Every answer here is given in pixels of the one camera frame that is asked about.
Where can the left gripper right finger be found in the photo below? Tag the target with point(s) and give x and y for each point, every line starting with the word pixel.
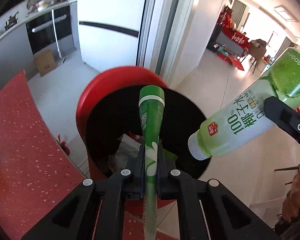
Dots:
pixel 207 209

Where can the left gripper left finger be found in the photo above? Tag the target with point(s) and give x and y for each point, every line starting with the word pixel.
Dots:
pixel 94 209

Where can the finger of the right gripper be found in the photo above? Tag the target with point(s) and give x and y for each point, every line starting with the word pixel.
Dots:
pixel 283 116

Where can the pale green tall bottle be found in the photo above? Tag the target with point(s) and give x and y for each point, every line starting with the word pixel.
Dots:
pixel 244 118

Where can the green tube wrapper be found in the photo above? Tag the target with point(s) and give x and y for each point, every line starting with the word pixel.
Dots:
pixel 151 108

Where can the black trash bin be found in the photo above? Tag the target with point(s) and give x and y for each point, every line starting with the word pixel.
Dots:
pixel 181 118

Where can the brown chair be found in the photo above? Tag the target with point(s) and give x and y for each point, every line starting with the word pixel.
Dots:
pixel 257 50

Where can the red banner with text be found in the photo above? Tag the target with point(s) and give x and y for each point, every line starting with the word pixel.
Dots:
pixel 233 40

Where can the red plastic stool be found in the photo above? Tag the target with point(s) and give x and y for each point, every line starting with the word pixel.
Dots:
pixel 110 87

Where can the cardboard box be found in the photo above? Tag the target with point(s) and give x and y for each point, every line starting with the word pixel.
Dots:
pixel 45 62

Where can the black built-in oven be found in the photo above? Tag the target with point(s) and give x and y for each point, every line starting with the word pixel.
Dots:
pixel 40 30

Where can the white refrigerator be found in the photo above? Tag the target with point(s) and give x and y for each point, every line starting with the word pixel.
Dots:
pixel 108 32

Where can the steel pot with lid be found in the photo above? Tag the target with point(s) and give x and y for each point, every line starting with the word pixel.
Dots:
pixel 11 21

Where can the round grey trivet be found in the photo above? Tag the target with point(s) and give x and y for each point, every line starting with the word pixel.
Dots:
pixel 32 5

